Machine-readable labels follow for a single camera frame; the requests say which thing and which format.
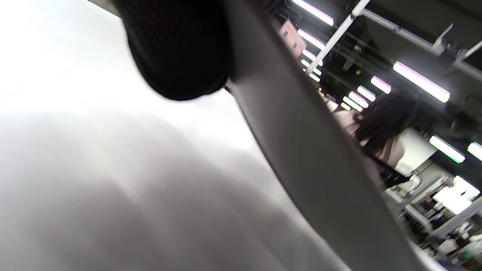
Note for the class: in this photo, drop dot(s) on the person's left hand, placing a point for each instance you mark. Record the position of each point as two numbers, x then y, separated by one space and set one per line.
177 49

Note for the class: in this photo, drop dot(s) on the grey metal plate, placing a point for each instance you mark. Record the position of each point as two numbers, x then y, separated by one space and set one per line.
301 131

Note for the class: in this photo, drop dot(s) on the pink hanging sign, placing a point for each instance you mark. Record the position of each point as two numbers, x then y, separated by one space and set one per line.
292 37

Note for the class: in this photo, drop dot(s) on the row of ceiling lights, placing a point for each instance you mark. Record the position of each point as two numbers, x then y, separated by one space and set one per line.
421 81

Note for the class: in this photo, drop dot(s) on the white overhead metal frame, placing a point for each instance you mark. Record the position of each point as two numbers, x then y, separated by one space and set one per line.
331 41

